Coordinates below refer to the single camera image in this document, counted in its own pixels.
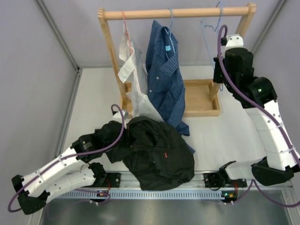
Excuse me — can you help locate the light blue hanger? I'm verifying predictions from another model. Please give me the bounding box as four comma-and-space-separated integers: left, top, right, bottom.
199, 1, 226, 92

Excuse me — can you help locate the black striped shirt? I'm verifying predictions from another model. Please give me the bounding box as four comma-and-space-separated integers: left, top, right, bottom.
106, 117, 195, 183

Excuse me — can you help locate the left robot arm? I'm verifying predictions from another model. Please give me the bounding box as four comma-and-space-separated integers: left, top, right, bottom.
12, 120, 128, 215

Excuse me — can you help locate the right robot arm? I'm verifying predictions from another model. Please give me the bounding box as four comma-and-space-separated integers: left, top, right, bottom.
214, 47, 300, 186

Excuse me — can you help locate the white shirt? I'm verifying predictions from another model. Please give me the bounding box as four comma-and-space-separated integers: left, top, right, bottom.
118, 26, 163, 121

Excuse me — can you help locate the blue checked shirt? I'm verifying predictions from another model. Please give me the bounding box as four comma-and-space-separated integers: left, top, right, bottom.
145, 20, 196, 154

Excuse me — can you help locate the blue hanger with shirt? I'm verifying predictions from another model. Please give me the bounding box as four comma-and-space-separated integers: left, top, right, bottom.
168, 8, 175, 54

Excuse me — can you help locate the wooden clothes rack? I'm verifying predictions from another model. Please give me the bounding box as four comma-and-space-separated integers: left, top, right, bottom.
97, 3, 256, 117

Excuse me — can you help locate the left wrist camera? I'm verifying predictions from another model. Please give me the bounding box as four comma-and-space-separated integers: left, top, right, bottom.
112, 109, 129, 129

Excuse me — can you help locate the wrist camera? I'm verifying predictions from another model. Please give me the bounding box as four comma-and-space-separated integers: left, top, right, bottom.
221, 34, 244, 50
112, 109, 129, 129

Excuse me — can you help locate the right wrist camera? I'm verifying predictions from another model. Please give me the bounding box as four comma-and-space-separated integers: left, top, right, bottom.
221, 34, 244, 50

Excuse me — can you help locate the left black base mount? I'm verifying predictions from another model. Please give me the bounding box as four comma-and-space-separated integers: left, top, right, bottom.
100, 172, 121, 188

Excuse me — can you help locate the aluminium mounting rail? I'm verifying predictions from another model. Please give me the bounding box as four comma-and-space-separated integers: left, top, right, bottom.
53, 170, 291, 189

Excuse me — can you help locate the slotted grey cable duct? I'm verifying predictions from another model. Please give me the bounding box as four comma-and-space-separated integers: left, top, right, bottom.
57, 190, 235, 200

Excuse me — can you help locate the pink wire hanger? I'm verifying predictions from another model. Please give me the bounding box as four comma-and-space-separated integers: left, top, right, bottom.
121, 10, 134, 56

